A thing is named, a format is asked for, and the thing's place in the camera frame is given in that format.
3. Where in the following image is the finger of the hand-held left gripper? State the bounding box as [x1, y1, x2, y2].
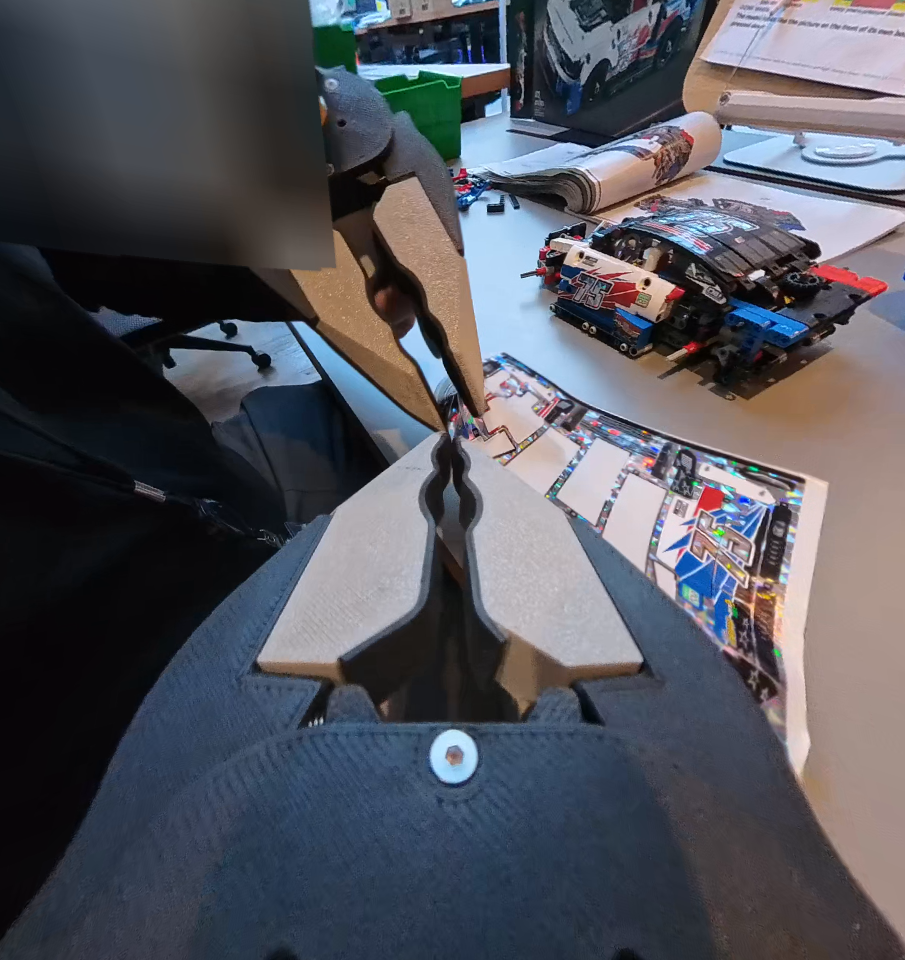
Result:
[257, 208, 454, 434]
[372, 174, 491, 419]

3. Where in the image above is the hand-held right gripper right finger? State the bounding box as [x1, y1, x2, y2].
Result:
[451, 438, 646, 715]

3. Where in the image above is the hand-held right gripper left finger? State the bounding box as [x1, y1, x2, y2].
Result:
[256, 432, 454, 704]

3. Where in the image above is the holographic sticker sheet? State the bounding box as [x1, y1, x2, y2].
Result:
[437, 352, 829, 777]

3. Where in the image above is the toy brick race car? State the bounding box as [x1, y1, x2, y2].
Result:
[522, 196, 890, 399]

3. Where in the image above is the person's left forearm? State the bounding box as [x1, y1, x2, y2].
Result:
[36, 247, 319, 327]

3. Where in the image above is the grey desk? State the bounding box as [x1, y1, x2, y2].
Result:
[287, 112, 905, 960]

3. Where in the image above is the person's left hand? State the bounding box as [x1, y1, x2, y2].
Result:
[373, 283, 418, 340]

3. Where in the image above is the green plastic crate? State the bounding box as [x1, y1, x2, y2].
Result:
[313, 26, 465, 162]

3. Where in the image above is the pile of loose toy bricks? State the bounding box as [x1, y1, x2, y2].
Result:
[448, 168, 521, 215]

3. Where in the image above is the black office chair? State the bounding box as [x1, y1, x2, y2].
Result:
[92, 307, 274, 372]

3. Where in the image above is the open instruction booklet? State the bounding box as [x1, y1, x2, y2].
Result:
[471, 111, 905, 264]

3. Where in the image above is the black toy set box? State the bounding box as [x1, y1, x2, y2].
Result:
[508, 0, 720, 140]

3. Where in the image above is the person's dark clothing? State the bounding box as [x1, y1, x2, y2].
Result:
[0, 240, 394, 960]

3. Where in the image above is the instruction sheet on stand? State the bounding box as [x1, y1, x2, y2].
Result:
[722, 127, 905, 192]
[681, 0, 905, 151]

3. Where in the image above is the printed instruction sheet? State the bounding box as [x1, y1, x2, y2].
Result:
[700, 0, 905, 102]

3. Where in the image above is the black lanyard with metal clip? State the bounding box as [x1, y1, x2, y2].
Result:
[0, 442, 289, 545]

